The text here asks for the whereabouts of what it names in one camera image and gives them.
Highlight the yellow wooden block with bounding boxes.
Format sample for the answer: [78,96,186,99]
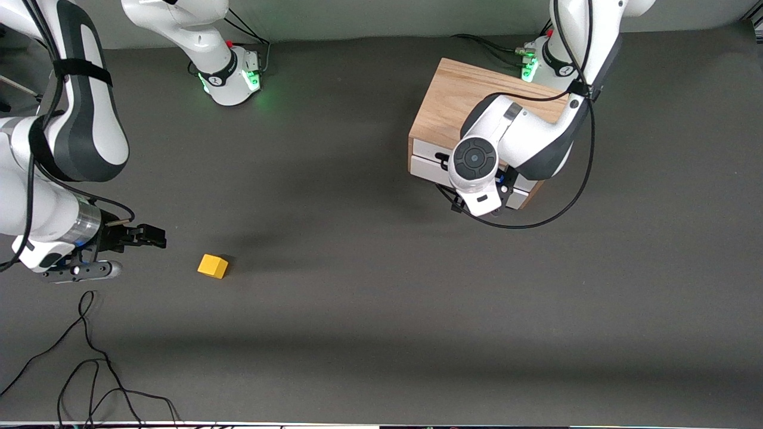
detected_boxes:
[197,254,229,279]

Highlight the white drawer with black handle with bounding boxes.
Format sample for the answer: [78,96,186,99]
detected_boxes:
[412,138,463,175]

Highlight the wooden drawer cabinet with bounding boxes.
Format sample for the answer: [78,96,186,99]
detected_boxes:
[408,58,573,210]

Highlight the dark grey table mat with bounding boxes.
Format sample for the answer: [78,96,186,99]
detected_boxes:
[0,24,763,425]

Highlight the loose thin black cable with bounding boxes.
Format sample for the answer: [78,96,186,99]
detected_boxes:
[0,290,181,427]

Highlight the black cable along right arm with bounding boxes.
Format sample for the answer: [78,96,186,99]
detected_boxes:
[0,0,137,273]

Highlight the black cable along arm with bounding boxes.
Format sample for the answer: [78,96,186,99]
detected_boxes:
[0,0,137,273]
[435,0,597,230]

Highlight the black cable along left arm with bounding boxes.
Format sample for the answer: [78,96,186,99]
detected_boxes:
[435,0,597,230]

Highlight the black left arm base cables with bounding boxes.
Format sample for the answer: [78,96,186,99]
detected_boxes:
[452,12,558,67]

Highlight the black arm base cables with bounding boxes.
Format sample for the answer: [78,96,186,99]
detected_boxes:
[452,12,558,67]
[218,9,272,75]

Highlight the black right arm base cables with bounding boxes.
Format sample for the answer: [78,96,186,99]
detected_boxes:
[218,9,272,75]

